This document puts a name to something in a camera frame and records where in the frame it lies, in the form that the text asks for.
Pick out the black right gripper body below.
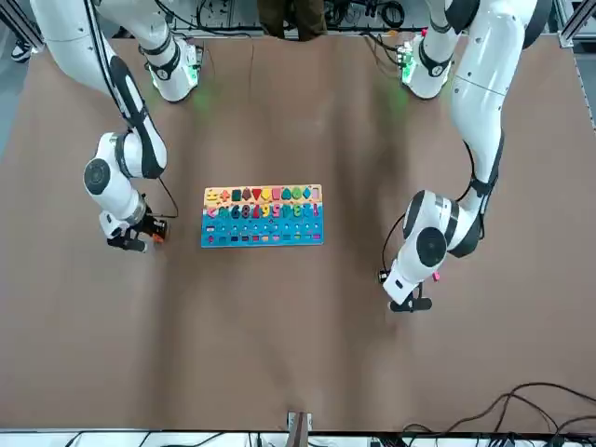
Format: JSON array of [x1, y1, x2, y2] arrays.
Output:
[[138, 211, 169, 243]]

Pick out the colourful toy puzzle board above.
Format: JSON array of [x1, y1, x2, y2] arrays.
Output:
[[200, 183, 324, 250]]

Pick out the person's foot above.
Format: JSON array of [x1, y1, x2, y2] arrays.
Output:
[[9, 39, 34, 62]]

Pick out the person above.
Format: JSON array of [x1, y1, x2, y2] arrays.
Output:
[[258, 0, 330, 42]]

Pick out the black right wrist bracket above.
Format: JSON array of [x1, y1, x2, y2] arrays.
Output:
[[106, 236, 149, 253]]

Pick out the black wrist bracket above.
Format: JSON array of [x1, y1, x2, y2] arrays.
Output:
[[388, 281, 433, 313], [106, 236, 149, 253]]

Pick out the aluminium frame rail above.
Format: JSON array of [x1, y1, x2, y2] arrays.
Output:
[[556, 0, 596, 129], [0, 0, 47, 53]]

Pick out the aluminium frame post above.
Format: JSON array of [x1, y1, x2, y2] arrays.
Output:
[[286, 410, 314, 447]]

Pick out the black left wrist bracket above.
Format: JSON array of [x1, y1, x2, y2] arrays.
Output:
[[388, 281, 433, 313]]

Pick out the black cable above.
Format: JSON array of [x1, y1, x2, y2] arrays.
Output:
[[400, 381, 596, 437]]

